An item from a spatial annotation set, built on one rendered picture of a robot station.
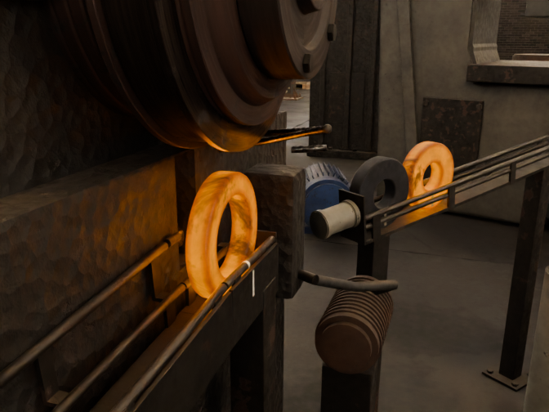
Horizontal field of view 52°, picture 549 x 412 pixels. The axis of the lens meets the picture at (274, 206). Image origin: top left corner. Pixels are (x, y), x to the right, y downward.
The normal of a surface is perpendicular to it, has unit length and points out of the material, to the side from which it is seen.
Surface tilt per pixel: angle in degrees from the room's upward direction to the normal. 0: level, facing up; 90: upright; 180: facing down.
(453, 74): 90
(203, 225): 63
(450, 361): 0
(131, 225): 90
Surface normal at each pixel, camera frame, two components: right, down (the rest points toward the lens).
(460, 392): 0.00, -0.96
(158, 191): 0.95, 0.10
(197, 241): -0.32, 0.06
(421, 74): -0.54, 0.24
